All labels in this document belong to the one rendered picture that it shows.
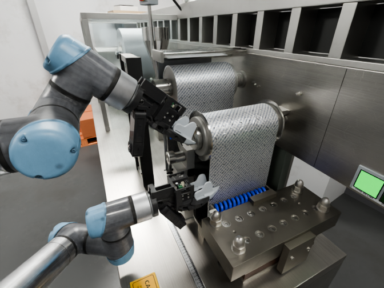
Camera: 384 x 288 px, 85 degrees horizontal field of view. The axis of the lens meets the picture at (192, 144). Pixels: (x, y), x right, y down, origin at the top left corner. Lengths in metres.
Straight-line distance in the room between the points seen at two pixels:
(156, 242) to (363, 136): 0.67
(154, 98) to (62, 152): 0.24
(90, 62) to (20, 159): 0.20
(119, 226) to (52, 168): 0.28
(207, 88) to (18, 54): 3.47
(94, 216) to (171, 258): 0.30
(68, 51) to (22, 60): 3.59
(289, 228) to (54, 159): 0.60
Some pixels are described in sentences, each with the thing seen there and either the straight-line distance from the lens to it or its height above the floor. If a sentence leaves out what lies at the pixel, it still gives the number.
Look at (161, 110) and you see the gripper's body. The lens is 0.47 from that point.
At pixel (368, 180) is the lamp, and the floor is 1.19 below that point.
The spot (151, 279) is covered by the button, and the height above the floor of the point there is 0.92.
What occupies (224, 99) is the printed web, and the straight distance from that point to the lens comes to 0.83.
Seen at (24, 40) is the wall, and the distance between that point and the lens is 3.99.
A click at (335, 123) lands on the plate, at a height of 1.30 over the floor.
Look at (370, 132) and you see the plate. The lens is 0.66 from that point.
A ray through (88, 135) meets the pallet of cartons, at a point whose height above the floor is 0.16.
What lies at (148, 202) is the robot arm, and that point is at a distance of 0.56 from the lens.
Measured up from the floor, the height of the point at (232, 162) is 1.17.
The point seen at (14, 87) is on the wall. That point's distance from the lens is 4.08.
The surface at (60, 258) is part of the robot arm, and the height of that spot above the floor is 1.06.
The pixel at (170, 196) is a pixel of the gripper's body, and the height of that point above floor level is 1.13.
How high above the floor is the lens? 1.52
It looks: 29 degrees down
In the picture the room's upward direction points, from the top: straight up
